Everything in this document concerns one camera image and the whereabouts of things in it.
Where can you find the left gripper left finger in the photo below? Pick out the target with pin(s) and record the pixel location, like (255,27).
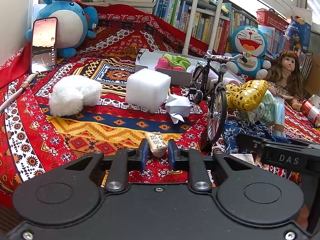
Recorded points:
(124,161)

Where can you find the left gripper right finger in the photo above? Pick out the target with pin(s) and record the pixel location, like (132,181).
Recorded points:
(194,163)

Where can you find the small snack packet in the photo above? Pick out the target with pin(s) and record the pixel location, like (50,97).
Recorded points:
(157,144)

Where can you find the pink and green scrunchie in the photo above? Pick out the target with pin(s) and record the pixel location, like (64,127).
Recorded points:
(173,62)

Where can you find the green checkered cloth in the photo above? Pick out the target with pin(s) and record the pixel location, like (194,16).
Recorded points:
(270,112)

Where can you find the red can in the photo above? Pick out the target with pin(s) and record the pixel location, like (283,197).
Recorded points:
(311,112)

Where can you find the white paper origami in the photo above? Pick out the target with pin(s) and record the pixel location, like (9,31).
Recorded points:
(178,107)

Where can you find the blue floral cloth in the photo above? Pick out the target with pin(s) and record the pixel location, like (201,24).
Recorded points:
(238,132)

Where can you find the white foam cube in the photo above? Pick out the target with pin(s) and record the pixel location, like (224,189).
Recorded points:
(147,89)

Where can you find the black model bicycle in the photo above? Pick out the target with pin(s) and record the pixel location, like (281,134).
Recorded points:
(215,96)

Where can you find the red patterned cloth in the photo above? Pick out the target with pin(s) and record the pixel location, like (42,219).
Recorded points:
(34,142)

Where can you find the brown haired doll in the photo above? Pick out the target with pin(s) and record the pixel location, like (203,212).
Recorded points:
(285,80)

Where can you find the gold sequin pouch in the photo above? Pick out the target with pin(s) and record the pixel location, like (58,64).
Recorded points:
(247,96)

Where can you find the white fluffy plush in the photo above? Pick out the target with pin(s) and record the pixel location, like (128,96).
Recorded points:
(72,93)

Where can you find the white shallow tray box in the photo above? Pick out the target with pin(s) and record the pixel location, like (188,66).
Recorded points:
(153,60)

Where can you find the blue cardboard box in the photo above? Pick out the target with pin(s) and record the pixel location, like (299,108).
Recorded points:
(299,29)

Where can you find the Doraemon plush toy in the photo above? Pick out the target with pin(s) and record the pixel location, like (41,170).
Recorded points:
(251,44)

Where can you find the smartphone with lit screen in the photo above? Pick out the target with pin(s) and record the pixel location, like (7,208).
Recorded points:
(43,45)

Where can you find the red plastic basket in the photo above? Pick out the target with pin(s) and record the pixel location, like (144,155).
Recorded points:
(270,18)

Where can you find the round blue plush toy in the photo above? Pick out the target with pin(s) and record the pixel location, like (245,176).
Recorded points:
(74,24)

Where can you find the row of books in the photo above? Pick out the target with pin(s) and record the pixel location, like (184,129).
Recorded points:
(175,18)

